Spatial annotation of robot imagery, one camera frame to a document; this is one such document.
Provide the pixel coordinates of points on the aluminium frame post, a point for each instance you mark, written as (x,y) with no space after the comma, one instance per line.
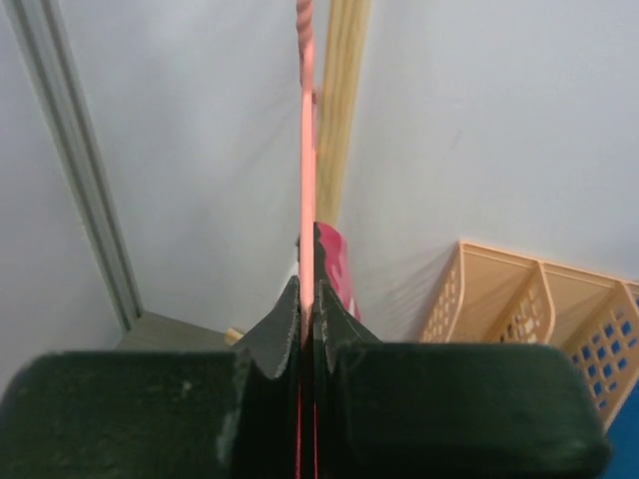
(41,34)

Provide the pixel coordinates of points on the pink wire hanger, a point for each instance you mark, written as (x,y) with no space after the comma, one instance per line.
(306,456)

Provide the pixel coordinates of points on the peach desk organizer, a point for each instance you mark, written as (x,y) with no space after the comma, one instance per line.
(494,295)

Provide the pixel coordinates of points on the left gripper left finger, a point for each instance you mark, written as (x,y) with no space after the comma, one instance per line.
(160,414)

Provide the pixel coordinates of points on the wooden clothes rack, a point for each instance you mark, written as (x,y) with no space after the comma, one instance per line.
(334,105)

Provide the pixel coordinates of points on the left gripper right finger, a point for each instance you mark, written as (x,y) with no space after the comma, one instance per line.
(453,410)

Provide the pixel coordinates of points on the blue folder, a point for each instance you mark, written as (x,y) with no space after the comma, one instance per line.
(624,437)

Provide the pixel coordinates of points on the red patterned trousers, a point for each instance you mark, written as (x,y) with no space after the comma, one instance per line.
(332,254)

